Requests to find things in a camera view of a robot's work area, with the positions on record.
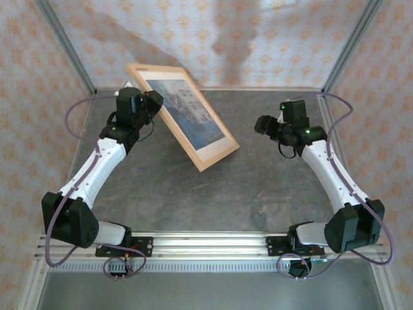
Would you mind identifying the white mat board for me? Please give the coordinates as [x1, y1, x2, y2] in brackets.
[135, 70, 235, 167]

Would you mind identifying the building photo print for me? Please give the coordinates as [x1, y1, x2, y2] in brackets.
[145, 79, 225, 152]

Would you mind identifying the light wooden picture frame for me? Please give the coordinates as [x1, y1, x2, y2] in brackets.
[127, 63, 241, 173]

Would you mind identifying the thin aluminium back bar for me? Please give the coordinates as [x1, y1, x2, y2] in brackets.
[95, 86, 323, 92]

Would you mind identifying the thin aluminium side strip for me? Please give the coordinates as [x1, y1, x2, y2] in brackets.
[51, 93, 97, 234]

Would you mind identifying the black connector box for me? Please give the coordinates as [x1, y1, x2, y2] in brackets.
[107, 260, 134, 280]
[288, 259, 313, 279]

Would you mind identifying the grey metal sheet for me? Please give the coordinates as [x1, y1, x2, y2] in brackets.
[35, 271, 383, 310]

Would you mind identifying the aluminium lower leg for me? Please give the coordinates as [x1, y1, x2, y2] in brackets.
[370, 258, 399, 310]
[17, 258, 49, 310]

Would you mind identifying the wide aluminium side rail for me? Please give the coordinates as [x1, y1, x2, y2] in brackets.
[316, 90, 369, 234]

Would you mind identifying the aluminium corner post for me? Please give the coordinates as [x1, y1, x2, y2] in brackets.
[321, 0, 385, 96]
[34, 0, 98, 98]

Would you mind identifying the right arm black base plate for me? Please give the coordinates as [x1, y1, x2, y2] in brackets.
[265, 236, 326, 258]

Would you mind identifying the aluminium slotted mounting rail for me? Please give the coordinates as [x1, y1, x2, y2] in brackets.
[34, 231, 387, 260]

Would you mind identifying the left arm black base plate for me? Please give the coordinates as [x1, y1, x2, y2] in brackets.
[95, 236, 154, 258]

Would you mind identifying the grey slotted cable duct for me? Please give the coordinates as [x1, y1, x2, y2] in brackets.
[48, 261, 372, 273]

